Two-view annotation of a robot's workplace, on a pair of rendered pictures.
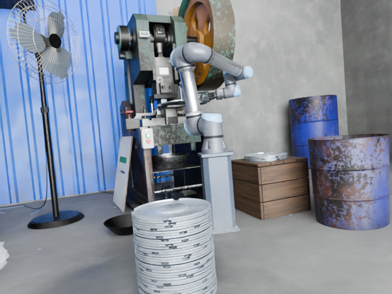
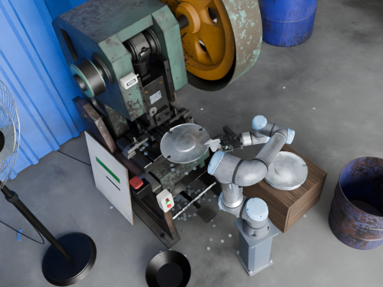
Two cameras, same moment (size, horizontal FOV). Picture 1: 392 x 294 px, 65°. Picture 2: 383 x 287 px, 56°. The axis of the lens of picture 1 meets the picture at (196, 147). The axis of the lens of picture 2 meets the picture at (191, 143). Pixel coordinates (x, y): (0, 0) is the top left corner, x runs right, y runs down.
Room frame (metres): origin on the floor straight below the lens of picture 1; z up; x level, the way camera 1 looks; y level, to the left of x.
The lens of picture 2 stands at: (0.95, 0.36, 2.36)
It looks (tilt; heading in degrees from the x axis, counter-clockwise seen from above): 50 degrees down; 348
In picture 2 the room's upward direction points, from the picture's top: 10 degrees counter-clockwise
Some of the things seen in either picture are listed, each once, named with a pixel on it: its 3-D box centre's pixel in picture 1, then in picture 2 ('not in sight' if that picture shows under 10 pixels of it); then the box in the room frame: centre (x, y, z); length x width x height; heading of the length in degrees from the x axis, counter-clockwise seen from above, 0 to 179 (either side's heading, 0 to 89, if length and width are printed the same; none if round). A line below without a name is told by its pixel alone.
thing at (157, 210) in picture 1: (171, 208); not in sight; (1.13, 0.11, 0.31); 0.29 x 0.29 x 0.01
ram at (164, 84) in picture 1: (163, 75); (151, 97); (2.46, 0.21, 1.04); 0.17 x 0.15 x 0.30; 22
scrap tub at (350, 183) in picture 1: (348, 178); (366, 205); (1.75, -0.86, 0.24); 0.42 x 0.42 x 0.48
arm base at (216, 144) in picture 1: (213, 143); (256, 222); (1.80, -0.11, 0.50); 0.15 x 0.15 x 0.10
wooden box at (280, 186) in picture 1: (268, 184); (282, 185); (2.13, -0.48, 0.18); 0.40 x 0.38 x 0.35; 20
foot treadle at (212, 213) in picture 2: (176, 190); (183, 194); (2.37, 0.18, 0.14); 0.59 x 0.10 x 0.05; 22
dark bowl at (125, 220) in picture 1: (128, 224); (168, 274); (1.90, 0.46, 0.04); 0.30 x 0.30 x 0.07
